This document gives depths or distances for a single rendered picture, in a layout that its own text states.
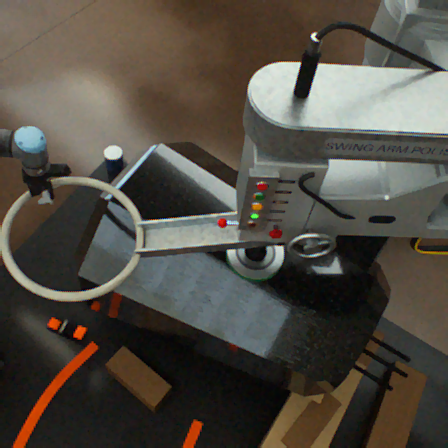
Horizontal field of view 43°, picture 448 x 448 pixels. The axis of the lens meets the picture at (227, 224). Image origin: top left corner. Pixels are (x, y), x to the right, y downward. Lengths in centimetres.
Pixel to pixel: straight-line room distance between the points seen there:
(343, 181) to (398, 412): 146
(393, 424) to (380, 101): 174
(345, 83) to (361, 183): 34
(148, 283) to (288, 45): 238
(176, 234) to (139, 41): 224
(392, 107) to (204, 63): 258
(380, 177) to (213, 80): 228
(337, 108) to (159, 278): 109
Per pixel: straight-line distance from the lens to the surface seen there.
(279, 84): 144
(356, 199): 167
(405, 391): 291
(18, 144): 192
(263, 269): 209
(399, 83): 154
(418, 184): 167
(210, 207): 223
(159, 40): 408
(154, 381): 269
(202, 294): 218
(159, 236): 205
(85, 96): 374
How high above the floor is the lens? 274
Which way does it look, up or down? 59 degrees down
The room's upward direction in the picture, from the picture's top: 10 degrees clockwise
